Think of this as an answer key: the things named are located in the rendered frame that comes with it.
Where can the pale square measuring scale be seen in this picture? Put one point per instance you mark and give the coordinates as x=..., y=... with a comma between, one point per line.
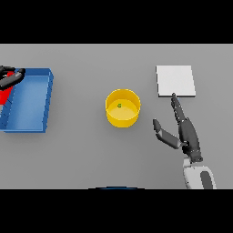
x=176, y=80

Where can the red beaker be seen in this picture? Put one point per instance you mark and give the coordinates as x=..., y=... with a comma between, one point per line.
x=5, y=93

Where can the thin dark arc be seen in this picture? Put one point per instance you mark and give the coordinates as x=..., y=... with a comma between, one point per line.
x=116, y=188

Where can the yellow bowl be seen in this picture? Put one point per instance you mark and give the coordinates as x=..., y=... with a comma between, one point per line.
x=123, y=108

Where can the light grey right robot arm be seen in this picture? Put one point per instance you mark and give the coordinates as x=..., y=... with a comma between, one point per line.
x=198, y=177

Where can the green nut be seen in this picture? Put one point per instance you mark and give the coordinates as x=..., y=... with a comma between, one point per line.
x=119, y=105

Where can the blue tray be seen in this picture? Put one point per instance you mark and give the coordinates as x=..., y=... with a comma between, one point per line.
x=28, y=101

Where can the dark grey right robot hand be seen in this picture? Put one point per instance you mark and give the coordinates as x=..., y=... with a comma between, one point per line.
x=188, y=133

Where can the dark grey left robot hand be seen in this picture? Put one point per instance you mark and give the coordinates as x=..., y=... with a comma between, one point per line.
x=11, y=78

